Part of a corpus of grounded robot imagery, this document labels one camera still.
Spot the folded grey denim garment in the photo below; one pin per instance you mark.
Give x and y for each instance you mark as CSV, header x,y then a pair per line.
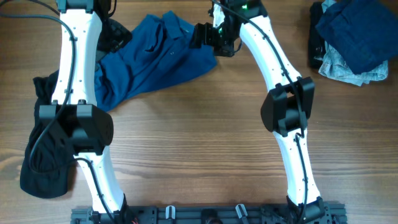
x,y
335,67

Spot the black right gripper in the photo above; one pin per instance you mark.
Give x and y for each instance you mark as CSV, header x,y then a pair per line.
x,y
209,39

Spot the blue polo shirt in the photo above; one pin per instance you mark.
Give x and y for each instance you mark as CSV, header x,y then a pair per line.
x,y
158,56

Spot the folded navy garment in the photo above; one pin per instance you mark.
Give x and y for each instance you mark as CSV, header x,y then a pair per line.
x,y
364,32

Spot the white clip on rail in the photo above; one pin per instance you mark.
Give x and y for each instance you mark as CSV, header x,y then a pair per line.
x,y
170,212
241,211

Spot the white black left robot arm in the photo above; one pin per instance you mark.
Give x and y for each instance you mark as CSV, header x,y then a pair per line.
x,y
73,119

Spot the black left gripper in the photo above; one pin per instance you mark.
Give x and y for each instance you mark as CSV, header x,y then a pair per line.
x,y
122,36

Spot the folded black garment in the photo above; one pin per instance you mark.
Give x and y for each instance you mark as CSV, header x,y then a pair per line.
x,y
316,43

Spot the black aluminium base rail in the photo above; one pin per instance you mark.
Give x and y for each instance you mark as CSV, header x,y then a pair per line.
x,y
265,214

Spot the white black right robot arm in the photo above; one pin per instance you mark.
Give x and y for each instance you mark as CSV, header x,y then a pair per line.
x,y
288,104

